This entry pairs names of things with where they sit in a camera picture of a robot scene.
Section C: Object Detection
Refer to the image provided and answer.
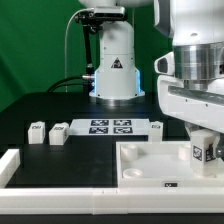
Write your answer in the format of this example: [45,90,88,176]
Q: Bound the white marker base plate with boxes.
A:
[70,119,150,136]

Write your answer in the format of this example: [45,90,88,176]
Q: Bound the white square tabletop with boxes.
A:
[116,141,224,188]

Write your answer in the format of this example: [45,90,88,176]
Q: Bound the white U-shaped obstacle fence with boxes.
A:
[0,149,224,215]

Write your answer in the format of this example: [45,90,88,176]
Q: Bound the black cable bundle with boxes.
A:
[45,75,91,94]

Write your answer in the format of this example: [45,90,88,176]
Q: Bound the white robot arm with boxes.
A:
[79,0,224,160]

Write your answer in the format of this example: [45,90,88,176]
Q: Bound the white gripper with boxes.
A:
[154,52,224,161]

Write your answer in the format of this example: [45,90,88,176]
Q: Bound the camera on black stand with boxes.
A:
[75,6,127,83]

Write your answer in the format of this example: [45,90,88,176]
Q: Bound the white thin cable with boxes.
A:
[64,8,88,93]

